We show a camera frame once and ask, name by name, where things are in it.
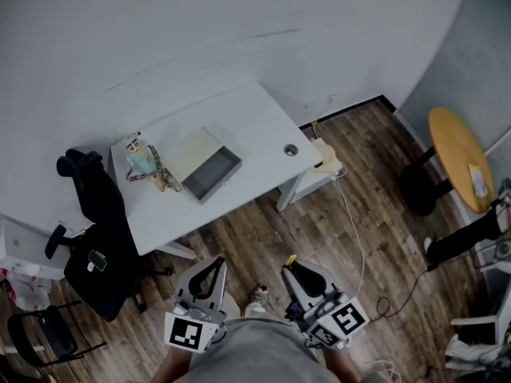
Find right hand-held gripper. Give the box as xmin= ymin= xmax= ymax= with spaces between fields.
xmin=281 ymin=260 xmax=369 ymax=349

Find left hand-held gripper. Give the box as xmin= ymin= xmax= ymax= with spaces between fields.
xmin=164 ymin=256 xmax=228 ymax=353

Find grey box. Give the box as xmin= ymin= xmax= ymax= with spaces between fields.
xmin=163 ymin=125 xmax=244 ymax=206

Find person's right forearm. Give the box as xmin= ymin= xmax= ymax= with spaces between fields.
xmin=321 ymin=343 xmax=362 ymax=383

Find person's left forearm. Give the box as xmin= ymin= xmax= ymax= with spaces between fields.
xmin=149 ymin=347 xmax=192 ymax=383

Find small black screen device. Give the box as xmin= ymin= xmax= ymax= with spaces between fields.
xmin=285 ymin=301 xmax=305 ymax=323

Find person's right shoe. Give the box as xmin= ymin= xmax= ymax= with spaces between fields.
xmin=251 ymin=284 xmax=269 ymax=306

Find person's light trousers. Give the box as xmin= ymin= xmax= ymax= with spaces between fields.
xmin=221 ymin=293 xmax=267 ymax=322

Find person's grey shirt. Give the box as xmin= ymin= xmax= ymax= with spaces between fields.
xmin=175 ymin=315 xmax=344 ymax=383

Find white drawer cabinet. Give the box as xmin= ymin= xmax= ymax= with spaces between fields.
xmin=279 ymin=161 xmax=347 ymax=207

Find black smartphone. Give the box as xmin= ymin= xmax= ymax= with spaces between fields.
xmin=87 ymin=248 xmax=109 ymax=273

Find black office chair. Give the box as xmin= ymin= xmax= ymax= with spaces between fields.
xmin=44 ymin=148 xmax=175 ymax=323

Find cartoon boy plush toy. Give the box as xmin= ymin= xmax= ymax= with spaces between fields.
xmin=125 ymin=132 xmax=157 ymax=177

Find black folding chair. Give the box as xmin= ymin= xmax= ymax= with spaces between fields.
xmin=6 ymin=300 xmax=108 ymax=370

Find white rectangular desk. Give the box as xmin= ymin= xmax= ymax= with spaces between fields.
xmin=107 ymin=80 xmax=325 ymax=261

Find white side table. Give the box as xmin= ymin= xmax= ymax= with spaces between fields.
xmin=450 ymin=261 xmax=511 ymax=346

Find pack of plastic bottles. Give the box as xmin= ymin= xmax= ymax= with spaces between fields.
xmin=0 ymin=267 xmax=53 ymax=313

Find yellow and white packet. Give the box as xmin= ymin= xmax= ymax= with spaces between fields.
xmin=467 ymin=164 xmax=489 ymax=197

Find round wooden table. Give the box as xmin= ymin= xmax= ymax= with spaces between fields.
xmin=400 ymin=106 xmax=495 ymax=218

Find white power cable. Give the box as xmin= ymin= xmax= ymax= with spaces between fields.
xmin=335 ymin=169 xmax=366 ymax=298

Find patterned bottle strap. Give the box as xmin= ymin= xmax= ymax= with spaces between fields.
xmin=126 ymin=145 xmax=184 ymax=194

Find black floor cable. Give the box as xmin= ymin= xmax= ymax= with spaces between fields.
xmin=365 ymin=261 xmax=438 ymax=321

